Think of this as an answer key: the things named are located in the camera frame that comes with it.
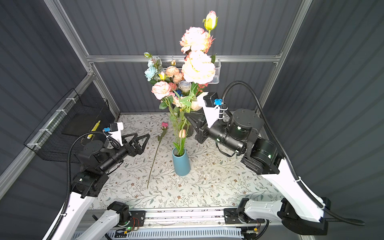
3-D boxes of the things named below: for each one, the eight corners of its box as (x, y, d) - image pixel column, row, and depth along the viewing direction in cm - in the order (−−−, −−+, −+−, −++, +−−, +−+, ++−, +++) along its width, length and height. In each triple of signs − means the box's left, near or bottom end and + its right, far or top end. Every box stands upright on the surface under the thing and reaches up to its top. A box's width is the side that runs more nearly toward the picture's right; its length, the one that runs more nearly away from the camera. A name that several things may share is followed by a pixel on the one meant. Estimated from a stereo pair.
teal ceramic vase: (177, 178, 89) (173, 162, 72) (175, 166, 94) (171, 148, 77) (190, 175, 90) (189, 159, 73) (187, 163, 95) (186, 145, 78)
